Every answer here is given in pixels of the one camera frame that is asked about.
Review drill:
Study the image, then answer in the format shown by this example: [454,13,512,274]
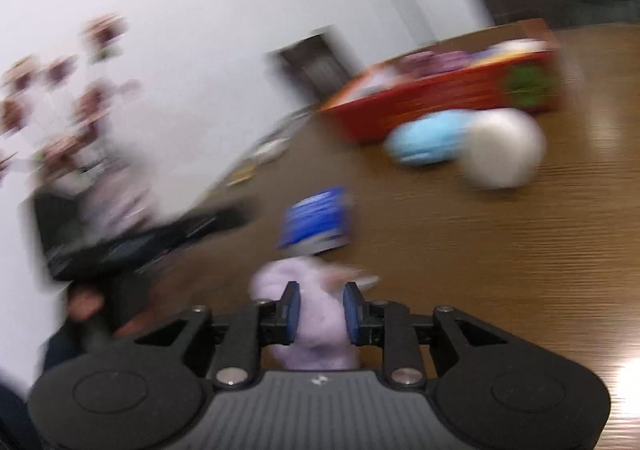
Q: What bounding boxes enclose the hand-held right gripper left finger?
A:
[135,281,301,390]

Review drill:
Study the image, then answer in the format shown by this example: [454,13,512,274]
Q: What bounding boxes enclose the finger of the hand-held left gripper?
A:
[170,202,256,251]

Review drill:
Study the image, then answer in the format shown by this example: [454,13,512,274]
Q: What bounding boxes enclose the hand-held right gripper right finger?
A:
[343,281,508,388]

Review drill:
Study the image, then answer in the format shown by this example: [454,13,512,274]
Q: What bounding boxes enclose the lavender fuzzy headband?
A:
[249,254,382,373]

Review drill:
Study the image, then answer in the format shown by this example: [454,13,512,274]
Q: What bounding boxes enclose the red cardboard box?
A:
[319,18,564,147]

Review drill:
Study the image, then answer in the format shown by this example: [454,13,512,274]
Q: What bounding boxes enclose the person's left hand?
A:
[67,282,156,338]

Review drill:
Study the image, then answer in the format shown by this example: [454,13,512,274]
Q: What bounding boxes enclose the small yellow bits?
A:
[226,164,259,186]

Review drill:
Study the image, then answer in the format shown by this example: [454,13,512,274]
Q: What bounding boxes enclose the pink ceramic vase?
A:
[82,165,156,241]

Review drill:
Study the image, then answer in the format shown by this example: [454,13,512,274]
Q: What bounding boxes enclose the white charger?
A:
[251,137,292,164]

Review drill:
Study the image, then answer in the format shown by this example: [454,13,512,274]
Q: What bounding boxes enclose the blue packet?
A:
[276,186,354,252]

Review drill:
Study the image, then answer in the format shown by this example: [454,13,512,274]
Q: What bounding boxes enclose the white ball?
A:
[457,107,548,190]

